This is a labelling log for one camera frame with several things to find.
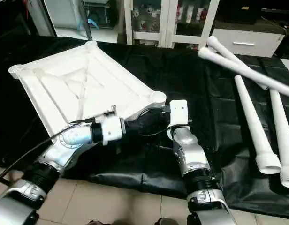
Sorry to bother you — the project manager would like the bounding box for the white plastic table top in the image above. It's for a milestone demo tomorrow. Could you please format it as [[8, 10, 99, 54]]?
[[8, 41, 167, 140]]

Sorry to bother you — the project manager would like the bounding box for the white plastic table leg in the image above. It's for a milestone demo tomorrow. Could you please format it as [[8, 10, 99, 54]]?
[[234, 75, 282, 175], [198, 46, 289, 98], [269, 88, 289, 190], [207, 36, 269, 90]]

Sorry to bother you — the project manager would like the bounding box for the black work mat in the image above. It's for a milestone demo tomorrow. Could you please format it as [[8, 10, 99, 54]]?
[[0, 34, 289, 220]]

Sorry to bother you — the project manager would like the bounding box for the white glass door cabinet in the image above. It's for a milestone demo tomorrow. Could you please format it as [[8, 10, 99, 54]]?
[[123, 0, 221, 50]]

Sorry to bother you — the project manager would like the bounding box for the teal plastic object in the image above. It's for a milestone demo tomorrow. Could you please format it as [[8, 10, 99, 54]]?
[[83, 16, 101, 30]]

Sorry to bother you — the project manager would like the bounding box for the white drawer unit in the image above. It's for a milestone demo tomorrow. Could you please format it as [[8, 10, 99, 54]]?
[[212, 28, 287, 58]]

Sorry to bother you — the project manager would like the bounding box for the grey metal pole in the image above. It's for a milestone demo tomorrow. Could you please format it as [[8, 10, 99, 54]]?
[[83, 0, 94, 42]]

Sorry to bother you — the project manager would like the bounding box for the black equipment case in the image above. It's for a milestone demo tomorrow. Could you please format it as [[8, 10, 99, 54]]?
[[220, 0, 263, 24]]

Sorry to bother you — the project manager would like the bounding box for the black metal bench leg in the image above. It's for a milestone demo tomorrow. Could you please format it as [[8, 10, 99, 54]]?
[[0, 173, 12, 187]]

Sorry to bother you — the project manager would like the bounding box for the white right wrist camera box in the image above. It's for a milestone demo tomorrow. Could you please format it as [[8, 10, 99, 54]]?
[[168, 99, 189, 140]]

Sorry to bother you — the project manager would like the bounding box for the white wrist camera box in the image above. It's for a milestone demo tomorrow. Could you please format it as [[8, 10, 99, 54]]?
[[100, 112, 126, 146], [168, 99, 189, 140]]

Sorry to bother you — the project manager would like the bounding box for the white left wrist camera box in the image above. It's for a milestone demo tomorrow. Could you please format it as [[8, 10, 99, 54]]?
[[100, 112, 126, 146]]

